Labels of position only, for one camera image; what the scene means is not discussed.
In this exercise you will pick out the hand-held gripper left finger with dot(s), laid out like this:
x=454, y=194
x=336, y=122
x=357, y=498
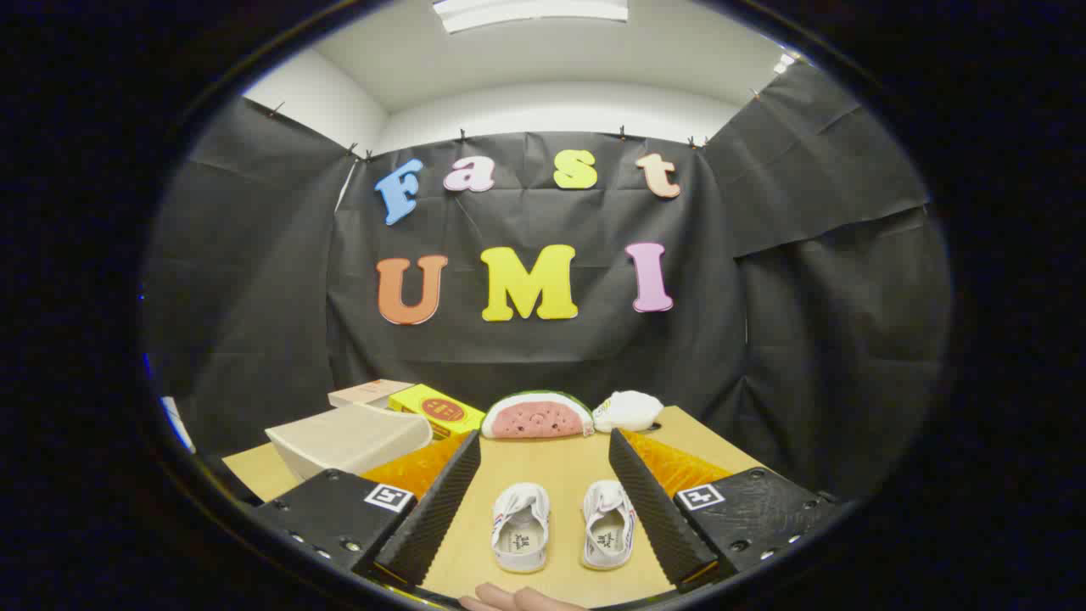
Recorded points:
x=433, y=509

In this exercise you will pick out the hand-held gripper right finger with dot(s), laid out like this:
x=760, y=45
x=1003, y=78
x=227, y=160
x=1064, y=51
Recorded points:
x=657, y=509

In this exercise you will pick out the white canvas shoe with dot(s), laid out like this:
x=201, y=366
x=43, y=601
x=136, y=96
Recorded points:
x=608, y=524
x=520, y=526

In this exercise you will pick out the beige storage box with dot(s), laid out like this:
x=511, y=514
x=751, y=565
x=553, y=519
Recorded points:
x=348, y=440

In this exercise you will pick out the yellow book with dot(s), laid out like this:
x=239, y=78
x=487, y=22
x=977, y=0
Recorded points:
x=437, y=410

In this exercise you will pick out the white plush toy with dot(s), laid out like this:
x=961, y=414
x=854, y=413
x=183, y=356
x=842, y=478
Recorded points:
x=628, y=411

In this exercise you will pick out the watermelon slice plush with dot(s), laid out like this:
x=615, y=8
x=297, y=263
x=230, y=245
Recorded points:
x=536, y=417

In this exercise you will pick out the ceiling light panel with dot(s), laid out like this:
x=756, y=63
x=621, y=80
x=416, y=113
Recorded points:
x=530, y=12

